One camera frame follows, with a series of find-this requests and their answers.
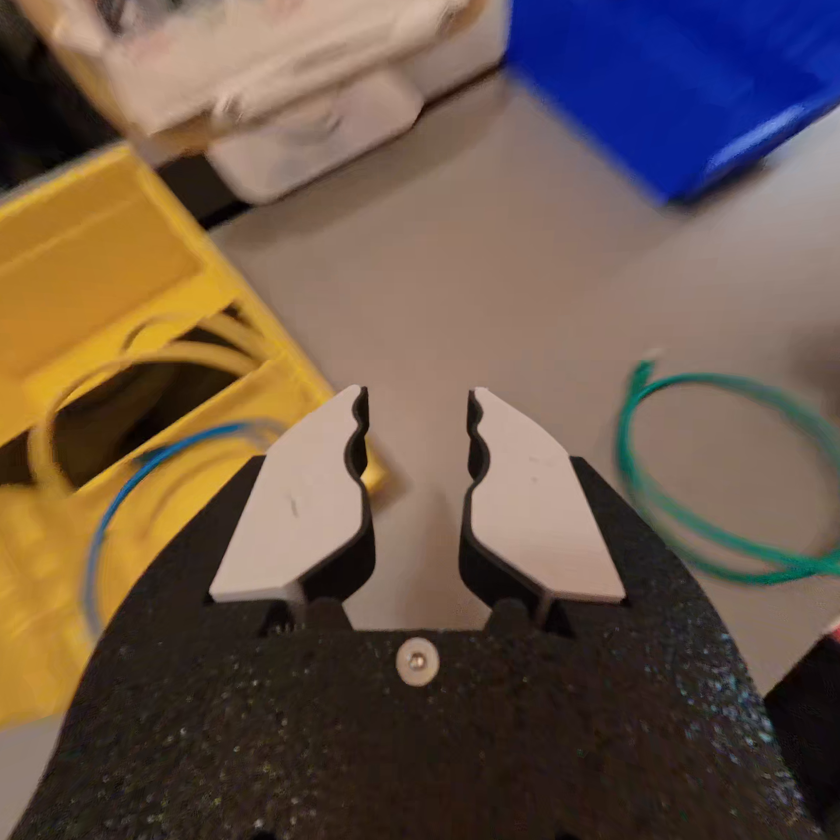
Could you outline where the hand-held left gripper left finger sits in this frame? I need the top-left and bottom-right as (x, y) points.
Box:
(208, 385), (377, 606)

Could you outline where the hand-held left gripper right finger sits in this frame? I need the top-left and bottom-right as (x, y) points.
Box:
(458, 386), (628, 626)

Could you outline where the green ethernet cable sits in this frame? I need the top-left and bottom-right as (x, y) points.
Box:
(616, 350), (840, 587)

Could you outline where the blue ethernet cable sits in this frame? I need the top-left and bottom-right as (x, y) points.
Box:
(84, 419), (284, 639)

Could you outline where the yellow ethernet cable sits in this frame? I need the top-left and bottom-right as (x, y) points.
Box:
(28, 314), (278, 501)

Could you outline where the yellow plastic bin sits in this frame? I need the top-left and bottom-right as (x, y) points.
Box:
(0, 144), (389, 731)

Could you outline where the blue plastic bin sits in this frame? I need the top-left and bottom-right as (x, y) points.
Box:
(504, 0), (840, 206)

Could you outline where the printed instruction sheet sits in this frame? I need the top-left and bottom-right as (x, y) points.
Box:
(52, 0), (475, 135)

